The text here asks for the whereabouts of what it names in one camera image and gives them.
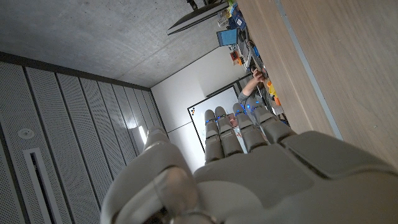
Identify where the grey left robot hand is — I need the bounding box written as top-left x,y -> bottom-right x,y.
99,103 -> 398,224

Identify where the black-framed whiteboard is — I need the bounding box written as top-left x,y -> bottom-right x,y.
187,85 -> 249,154

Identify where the round white ceiling detector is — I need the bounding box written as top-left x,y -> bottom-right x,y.
17,128 -> 35,141

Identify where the blue box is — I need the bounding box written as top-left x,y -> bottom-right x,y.
216,28 -> 239,47

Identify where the small orange red box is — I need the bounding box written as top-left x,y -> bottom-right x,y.
229,50 -> 243,66

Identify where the slotted ceiling air vent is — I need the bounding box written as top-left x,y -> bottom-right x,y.
22,147 -> 65,224

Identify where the black flat monitor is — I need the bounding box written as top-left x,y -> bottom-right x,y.
166,1 -> 230,36

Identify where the person in grey t-shirt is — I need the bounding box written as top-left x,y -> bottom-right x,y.
226,67 -> 282,138

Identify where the long ceiling light strip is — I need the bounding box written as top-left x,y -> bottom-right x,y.
137,125 -> 149,146

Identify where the yellow object on desk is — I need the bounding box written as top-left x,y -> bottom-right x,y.
266,80 -> 278,98

